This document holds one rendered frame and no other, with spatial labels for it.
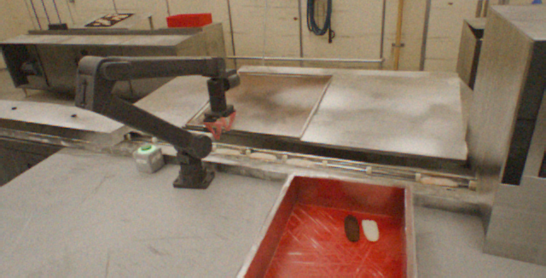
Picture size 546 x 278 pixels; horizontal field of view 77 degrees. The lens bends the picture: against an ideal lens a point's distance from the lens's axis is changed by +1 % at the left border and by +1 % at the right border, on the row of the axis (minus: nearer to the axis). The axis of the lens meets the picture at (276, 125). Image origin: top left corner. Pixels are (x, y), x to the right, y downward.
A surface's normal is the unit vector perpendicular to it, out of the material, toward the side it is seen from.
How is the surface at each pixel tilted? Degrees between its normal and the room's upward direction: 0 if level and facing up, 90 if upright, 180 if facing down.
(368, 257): 0
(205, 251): 0
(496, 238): 90
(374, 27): 90
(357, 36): 90
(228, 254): 0
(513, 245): 90
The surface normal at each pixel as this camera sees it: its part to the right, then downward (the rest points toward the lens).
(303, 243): -0.07, -0.91
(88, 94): -0.54, 0.04
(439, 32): -0.37, 0.40
